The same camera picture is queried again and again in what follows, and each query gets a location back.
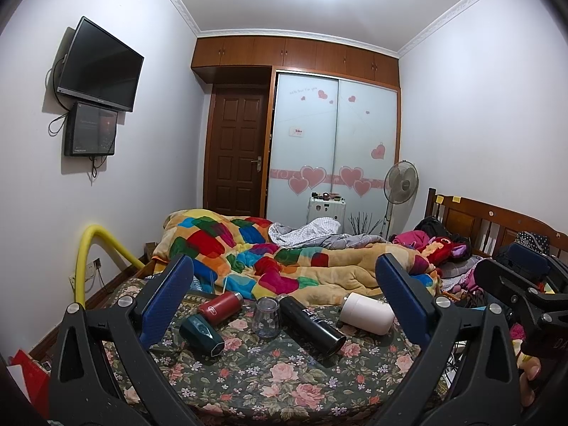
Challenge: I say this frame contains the person's hand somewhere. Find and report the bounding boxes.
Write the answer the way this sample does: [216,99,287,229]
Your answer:
[517,353,542,408]

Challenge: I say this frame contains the standing electric fan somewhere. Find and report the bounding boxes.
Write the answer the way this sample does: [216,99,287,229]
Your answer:
[380,160,419,240]

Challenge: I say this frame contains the wooden overhead cabinets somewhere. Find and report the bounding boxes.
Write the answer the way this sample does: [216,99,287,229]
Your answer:
[192,35,399,88]

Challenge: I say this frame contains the white bedside cabinet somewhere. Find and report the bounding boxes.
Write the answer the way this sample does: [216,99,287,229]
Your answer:
[307,197,346,232]

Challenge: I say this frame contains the yellow foam tube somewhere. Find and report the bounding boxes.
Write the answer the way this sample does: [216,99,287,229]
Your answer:
[70,224,146,308]

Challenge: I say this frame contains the wooden headboard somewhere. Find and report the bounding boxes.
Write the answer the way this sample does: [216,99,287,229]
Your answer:
[425,187,567,263]

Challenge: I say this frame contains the red bag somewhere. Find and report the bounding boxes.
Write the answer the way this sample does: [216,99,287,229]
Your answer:
[8,349,50,419]

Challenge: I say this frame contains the frosted sliding wardrobe doors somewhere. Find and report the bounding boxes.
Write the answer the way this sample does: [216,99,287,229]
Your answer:
[266,73,399,234]

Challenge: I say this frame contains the white thermos cup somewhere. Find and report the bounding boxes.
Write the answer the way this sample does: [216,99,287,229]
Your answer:
[340,293,395,335]

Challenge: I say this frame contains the brown wooden door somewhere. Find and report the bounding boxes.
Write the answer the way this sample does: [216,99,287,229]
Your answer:
[203,86,268,217]

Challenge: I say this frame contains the red thermos cup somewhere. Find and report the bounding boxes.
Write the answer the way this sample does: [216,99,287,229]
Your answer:
[197,291,244,326]

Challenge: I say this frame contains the floral bed sheet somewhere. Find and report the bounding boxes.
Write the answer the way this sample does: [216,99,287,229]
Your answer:
[104,276,450,422]

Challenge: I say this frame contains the clear plastic cup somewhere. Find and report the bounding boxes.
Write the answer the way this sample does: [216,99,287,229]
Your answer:
[252,297,280,339]

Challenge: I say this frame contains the wall-mounted black television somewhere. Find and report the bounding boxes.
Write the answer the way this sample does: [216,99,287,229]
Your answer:
[56,16,144,113]

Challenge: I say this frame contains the colorful patchwork quilt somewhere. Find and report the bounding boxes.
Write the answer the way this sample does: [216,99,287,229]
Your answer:
[152,209,441,306]

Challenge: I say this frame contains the dark green cup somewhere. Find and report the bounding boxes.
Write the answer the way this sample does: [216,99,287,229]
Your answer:
[179,313,224,359]

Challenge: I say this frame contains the black thermos bottle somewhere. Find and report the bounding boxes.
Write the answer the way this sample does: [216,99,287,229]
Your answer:
[277,295,346,359]

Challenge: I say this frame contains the small wall-mounted monitor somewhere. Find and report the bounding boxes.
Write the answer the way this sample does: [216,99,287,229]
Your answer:
[64,102,119,158]

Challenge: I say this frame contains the red plush toy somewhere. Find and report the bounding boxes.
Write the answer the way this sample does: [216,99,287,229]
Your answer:
[421,236,472,267]

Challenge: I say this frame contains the grey white crumpled cloth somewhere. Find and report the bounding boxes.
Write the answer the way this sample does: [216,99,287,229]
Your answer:
[268,217,386,250]

